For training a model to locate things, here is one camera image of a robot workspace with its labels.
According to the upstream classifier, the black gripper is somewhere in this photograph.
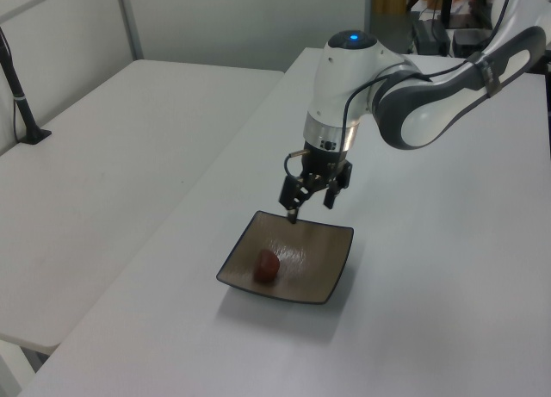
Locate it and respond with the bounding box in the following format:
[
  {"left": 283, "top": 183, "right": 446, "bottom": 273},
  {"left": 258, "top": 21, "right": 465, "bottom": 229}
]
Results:
[{"left": 278, "top": 141, "right": 355, "bottom": 225}]

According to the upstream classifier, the small round reddish-brown food item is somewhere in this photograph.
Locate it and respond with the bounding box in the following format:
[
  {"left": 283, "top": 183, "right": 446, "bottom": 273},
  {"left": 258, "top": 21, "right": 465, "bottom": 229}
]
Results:
[{"left": 252, "top": 248, "right": 281, "bottom": 283}]

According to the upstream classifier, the square brown ceramic plate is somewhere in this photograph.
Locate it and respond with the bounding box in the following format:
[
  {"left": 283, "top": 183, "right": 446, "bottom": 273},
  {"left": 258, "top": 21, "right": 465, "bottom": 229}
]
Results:
[{"left": 215, "top": 210, "right": 355, "bottom": 306}]

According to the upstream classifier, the black power supply box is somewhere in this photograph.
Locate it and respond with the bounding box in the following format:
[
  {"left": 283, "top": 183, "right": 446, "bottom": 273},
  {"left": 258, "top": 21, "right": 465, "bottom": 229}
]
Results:
[{"left": 412, "top": 19, "right": 451, "bottom": 54}]

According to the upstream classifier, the white side table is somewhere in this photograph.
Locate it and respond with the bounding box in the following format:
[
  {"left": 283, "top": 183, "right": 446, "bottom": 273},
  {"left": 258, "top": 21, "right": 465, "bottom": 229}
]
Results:
[{"left": 0, "top": 59, "right": 286, "bottom": 397}]

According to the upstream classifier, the black flat device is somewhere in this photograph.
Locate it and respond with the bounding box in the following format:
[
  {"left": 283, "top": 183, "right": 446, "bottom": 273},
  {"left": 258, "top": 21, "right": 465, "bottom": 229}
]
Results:
[{"left": 452, "top": 28, "right": 492, "bottom": 54}]

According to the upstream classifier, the black upright stand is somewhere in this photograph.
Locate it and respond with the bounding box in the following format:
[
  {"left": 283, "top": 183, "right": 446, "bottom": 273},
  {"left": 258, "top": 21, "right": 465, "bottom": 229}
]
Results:
[{"left": 437, "top": 0, "right": 455, "bottom": 28}]

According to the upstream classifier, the black pole with base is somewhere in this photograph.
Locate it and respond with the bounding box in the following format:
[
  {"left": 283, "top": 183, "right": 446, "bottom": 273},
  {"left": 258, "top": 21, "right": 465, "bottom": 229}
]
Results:
[{"left": 0, "top": 26, "right": 53, "bottom": 146}]

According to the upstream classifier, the short black looped gripper cable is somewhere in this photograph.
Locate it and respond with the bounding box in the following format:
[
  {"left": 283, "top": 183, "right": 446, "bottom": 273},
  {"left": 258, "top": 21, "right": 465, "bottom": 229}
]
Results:
[{"left": 282, "top": 151, "right": 307, "bottom": 182}]

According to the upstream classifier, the long black arm cable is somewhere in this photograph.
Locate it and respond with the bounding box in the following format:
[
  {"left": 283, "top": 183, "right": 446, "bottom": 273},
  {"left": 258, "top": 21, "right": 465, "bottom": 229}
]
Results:
[{"left": 342, "top": 0, "right": 517, "bottom": 152}]

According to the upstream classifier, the dark strap around arm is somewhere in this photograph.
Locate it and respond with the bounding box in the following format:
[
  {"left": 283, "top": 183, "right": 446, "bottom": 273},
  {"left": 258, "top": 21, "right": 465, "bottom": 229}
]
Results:
[{"left": 471, "top": 52, "right": 505, "bottom": 99}]

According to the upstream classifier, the grey partition frame post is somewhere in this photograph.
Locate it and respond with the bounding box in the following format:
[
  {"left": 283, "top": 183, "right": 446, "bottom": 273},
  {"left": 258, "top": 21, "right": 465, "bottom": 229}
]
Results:
[{"left": 113, "top": 0, "right": 145, "bottom": 63}]

